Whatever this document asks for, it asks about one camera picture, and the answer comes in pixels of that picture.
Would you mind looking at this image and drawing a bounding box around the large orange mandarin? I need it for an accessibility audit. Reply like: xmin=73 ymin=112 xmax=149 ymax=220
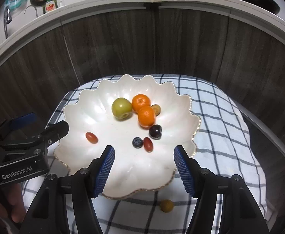
xmin=137 ymin=106 xmax=156 ymax=128

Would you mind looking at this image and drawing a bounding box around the checkered white kitchen cloth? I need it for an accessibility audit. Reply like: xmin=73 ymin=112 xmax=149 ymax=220
xmin=20 ymin=74 xmax=267 ymax=234

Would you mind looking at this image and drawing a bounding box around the white scalloped ceramic bowl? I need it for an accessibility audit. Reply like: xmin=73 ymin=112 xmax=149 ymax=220
xmin=54 ymin=74 xmax=201 ymax=199

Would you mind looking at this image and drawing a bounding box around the chrome faucet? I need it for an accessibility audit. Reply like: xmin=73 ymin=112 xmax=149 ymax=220
xmin=4 ymin=6 xmax=11 ymax=39

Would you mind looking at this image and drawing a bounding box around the blueberry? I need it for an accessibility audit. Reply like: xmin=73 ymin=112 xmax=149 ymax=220
xmin=132 ymin=137 xmax=143 ymax=148

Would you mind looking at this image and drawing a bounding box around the red cherry tomato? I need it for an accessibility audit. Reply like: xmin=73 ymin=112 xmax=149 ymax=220
xmin=85 ymin=132 xmax=99 ymax=144
xmin=143 ymin=137 xmax=154 ymax=153

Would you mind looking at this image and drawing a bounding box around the large tan longan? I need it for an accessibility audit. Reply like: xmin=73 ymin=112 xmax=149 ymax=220
xmin=151 ymin=104 xmax=161 ymax=116

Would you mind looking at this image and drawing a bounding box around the left hand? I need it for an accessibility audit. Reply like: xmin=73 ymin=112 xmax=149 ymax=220
xmin=0 ymin=183 xmax=26 ymax=223

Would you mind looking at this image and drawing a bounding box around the green dish soap bottle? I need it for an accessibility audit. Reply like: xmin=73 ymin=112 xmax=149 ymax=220
xmin=43 ymin=0 xmax=58 ymax=14

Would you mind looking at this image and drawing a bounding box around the small tan longan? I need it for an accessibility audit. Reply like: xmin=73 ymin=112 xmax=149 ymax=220
xmin=159 ymin=200 xmax=174 ymax=213

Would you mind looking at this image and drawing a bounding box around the green round fruit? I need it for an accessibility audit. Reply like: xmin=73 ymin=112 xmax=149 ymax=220
xmin=111 ymin=98 xmax=132 ymax=119

